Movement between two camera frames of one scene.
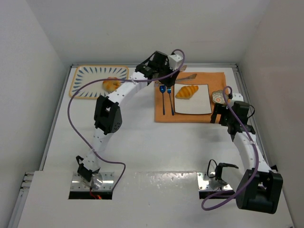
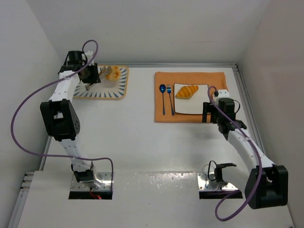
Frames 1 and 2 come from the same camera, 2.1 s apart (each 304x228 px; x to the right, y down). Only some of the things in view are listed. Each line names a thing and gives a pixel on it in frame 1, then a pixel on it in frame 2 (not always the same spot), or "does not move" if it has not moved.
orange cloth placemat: (164, 104) does not move
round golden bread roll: (111, 86) -> (115, 75)
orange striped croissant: (186, 92) does not move
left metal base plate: (107, 184) does not move
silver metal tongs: (181, 78) -> (104, 71)
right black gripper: (220, 112) -> (207, 111)
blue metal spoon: (162, 89) does not move
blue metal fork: (169, 91) does not move
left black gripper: (167, 77) -> (94, 74)
